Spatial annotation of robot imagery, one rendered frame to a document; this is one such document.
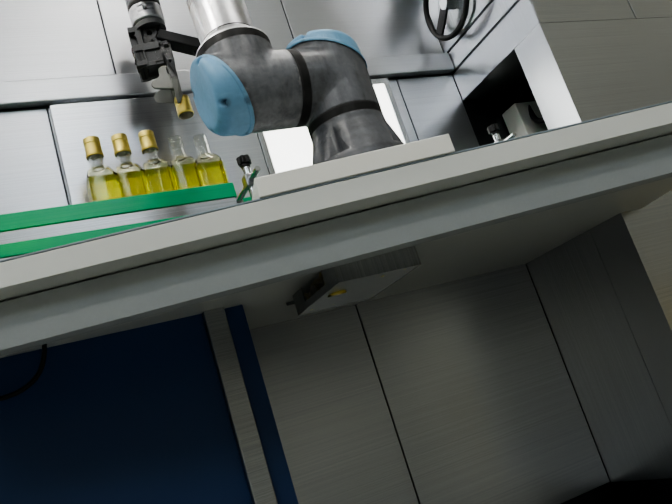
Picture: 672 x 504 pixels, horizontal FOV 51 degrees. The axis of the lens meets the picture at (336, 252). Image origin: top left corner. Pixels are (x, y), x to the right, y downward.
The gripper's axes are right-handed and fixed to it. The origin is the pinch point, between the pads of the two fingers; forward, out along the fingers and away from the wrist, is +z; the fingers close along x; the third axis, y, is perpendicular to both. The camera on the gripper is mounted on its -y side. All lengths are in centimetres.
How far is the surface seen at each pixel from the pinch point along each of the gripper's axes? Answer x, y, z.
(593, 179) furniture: 53, -51, 55
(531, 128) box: -34, -98, 14
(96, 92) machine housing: -11.2, 17.6, -13.0
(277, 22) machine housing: -25, -34, -31
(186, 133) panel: -14.6, -0.1, 0.7
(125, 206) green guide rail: 15.6, 16.7, 27.2
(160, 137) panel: -13.1, 6.1, 0.9
